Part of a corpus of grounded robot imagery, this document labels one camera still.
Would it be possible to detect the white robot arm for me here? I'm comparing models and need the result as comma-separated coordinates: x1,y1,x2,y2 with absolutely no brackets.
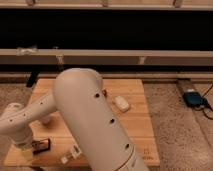
0,68,149,171

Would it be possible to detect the white paper cup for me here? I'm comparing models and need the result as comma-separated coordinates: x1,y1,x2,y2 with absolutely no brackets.
39,115,51,125

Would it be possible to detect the small white object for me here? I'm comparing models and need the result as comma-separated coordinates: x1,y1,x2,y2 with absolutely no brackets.
114,96,130,112

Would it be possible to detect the blue power adapter box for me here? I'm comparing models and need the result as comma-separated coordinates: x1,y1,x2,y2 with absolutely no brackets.
183,89,203,107

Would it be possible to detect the wooden wall rail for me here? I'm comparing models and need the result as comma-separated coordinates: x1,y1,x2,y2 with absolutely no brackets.
0,48,213,66

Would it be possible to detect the black cable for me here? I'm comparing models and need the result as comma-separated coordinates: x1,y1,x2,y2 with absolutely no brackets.
194,83,213,120

